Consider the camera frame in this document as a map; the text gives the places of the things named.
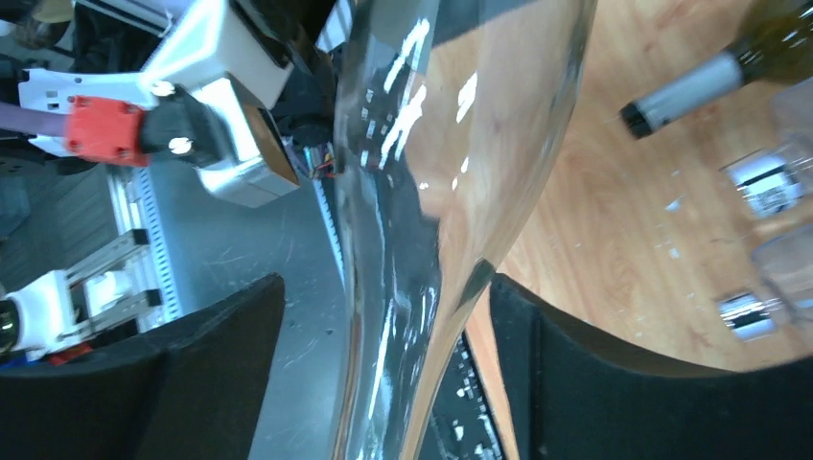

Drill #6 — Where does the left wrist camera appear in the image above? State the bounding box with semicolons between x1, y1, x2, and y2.
1;1;297;208

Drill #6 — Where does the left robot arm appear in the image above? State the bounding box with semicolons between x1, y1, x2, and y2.
1;269;81;358

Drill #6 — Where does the clear bottle dark label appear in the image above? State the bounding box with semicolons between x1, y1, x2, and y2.
333;1;596;459

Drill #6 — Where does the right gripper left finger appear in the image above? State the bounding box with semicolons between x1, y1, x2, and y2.
1;274;285;459

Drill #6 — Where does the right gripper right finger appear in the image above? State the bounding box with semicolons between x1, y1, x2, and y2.
489;274;812;459

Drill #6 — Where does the dark green wine bottle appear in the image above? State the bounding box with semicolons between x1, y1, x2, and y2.
619;1;812;139

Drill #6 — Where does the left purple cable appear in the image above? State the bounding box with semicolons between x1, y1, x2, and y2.
0;101;71;138

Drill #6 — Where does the blue labelled bottle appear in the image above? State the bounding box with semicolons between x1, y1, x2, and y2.
722;79;812;219

